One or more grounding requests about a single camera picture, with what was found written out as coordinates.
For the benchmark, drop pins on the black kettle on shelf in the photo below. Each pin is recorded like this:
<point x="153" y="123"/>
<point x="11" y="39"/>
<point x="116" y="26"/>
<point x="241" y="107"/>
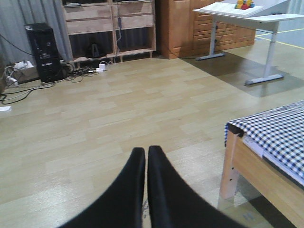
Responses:
<point x="94" y="50"/>

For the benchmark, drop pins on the colourful toy blocks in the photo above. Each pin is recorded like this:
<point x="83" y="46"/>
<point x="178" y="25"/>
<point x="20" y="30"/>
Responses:
<point x="244" y="4"/>

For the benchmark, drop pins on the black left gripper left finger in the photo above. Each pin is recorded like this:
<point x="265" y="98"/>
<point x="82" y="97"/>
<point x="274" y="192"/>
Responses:
<point x="120" y="206"/>

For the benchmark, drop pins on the black computer tower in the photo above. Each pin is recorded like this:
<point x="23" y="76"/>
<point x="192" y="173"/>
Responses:
<point x="45" y="52"/>

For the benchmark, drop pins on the orange wooden cabinet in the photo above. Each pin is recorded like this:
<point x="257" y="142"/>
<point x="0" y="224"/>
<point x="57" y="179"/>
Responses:
<point x="183" y="32"/>

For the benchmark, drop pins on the light wooden shelf unit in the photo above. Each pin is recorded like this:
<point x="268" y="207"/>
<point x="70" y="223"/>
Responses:
<point x="121" y="27"/>

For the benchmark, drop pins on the cardboard box with items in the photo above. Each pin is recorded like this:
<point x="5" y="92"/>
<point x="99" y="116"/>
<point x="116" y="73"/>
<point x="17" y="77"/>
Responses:
<point x="20" y="73"/>

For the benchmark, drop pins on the grey curtain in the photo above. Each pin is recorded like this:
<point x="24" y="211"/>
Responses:
<point x="15" y="14"/>

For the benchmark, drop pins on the black white checkered bedsheet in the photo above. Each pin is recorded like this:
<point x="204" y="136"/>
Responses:
<point x="276" y="135"/>

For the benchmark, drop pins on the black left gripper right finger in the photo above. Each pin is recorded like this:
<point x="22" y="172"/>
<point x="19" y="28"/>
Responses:
<point x="173" y="203"/>

